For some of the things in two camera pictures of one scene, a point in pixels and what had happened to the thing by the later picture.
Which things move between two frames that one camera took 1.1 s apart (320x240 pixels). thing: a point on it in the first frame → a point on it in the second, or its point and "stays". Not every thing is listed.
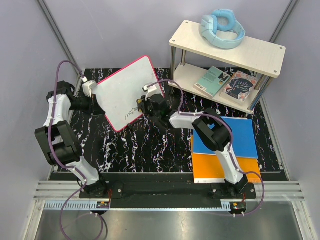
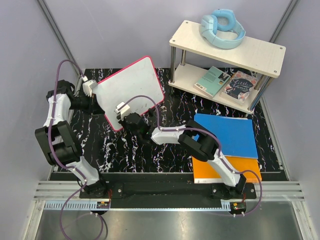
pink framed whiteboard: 118,94 stays
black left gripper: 95,108 stays
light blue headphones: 221,29 stays
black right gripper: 142,106 → 123,122
